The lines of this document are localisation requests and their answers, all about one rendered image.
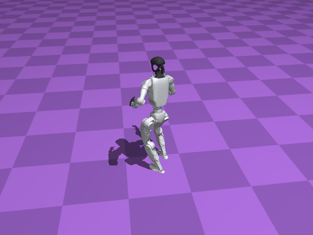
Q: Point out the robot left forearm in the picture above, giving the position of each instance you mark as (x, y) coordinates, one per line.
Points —
(134, 104)

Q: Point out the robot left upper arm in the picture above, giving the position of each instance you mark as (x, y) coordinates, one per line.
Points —
(144, 88)

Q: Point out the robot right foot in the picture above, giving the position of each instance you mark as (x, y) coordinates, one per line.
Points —
(160, 153)

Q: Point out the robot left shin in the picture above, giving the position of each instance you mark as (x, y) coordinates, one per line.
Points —
(153, 155)

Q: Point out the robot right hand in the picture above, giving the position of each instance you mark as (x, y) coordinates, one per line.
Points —
(162, 69)

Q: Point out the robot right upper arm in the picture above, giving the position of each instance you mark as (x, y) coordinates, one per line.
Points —
(171, 85)

